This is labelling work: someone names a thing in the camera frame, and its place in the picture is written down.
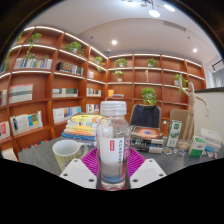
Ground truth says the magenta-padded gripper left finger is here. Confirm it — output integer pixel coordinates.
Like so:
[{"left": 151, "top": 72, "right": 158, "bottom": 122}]
[{"left": 59, "top": 147, "right": 100, "bottom": 190}]

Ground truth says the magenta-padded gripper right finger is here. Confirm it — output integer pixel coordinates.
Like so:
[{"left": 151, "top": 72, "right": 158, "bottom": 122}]
[{"left": 128, "top": 147, "right": 168, "bottom": 189}]

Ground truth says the clear plastic water bottle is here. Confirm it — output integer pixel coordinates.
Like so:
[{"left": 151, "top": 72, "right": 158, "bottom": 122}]
[{"left": 95, "top": 100, "right": 132, "bottom": 192}]

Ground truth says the yellow striped mug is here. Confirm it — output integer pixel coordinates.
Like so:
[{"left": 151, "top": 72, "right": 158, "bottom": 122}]
[{"left": 52, "top": 139, "right": 89, "bottom": 173}]

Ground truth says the dark book stack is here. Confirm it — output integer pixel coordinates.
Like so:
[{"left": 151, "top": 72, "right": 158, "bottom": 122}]
[{"left": 129, "top": 125, "right": 165, "bottom": 154}]

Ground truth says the colourful book stack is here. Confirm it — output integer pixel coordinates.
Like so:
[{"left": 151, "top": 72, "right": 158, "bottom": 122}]
[{"left": 60, "top": 113, "right": 104, "bottom": 148}]

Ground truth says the tall green white carton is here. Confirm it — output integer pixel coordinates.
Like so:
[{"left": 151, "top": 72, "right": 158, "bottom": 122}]
[{"left": 165, "top": 119, "right": 183, "bottom": 149}]

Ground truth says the small green white box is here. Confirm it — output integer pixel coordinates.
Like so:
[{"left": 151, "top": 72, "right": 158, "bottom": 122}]
[{"left": 188, "top": 135, "right": 208, "bottom": 158}]

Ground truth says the dark blue office chair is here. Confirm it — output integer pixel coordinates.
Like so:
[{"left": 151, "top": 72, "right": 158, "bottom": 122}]
[{"left": 129, "top": 103, "right": 163, "bottom": 129}]

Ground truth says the beige chair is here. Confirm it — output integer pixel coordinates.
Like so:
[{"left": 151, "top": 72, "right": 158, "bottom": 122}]
[{"left": 169, "top": 109, "right": 189, "bottom": 136}]

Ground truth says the small colourful badge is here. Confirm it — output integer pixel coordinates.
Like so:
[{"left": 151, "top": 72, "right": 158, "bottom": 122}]
[{"left": 206, "top": 151, "right": 218, "bottom": 160}]

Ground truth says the wooden artist mannequin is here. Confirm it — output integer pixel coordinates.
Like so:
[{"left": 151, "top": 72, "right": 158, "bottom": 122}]
[{"left": 178, "top": 73, "right": 208, "bottom": 151}]

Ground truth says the wooden shelf unit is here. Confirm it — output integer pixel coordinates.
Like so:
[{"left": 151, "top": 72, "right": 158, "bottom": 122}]
[{"left": 0, "top": 25, "right": 207, "bottom": 161}]

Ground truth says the white counter with dark top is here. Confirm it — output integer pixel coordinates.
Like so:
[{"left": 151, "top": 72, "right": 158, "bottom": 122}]
[{"left": 193, "top": 87, "right": 224, "bottom": 141}]

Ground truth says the grey window curtain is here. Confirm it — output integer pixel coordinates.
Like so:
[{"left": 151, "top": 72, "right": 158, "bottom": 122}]
[{"left": 212, "top": 68, "right": 224, "bottom": 88}]

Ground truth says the ceiling air vent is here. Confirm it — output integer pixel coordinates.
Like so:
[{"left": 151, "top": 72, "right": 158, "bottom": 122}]
[{"left": 163, "top": 20, "right": 187, "bottom": 32}]

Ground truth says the branched ceiling lamp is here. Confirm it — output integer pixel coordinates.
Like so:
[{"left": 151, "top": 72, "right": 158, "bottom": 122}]
[{"left": 121, "top": 0, "right": 177, "bottom": 19}]

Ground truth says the black track light rail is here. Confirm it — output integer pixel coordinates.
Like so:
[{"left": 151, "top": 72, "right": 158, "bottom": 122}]
[{"left": 211, "top": 59, "right": 224, "bottom": 71}]

